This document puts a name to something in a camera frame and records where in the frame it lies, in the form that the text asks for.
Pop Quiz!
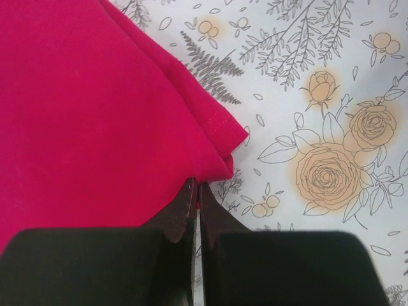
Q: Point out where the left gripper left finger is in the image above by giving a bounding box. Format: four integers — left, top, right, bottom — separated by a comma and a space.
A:
1, 178, 198, 305

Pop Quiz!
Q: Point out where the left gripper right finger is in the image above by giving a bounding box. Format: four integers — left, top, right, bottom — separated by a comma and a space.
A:
198, 184, 388, 305

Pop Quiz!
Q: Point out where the red t shirt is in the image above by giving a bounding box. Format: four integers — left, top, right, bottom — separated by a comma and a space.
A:
1, 1, 247, 246

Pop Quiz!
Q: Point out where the floral patterned table mat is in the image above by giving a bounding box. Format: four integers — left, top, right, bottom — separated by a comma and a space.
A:
114, 1, 407, 305

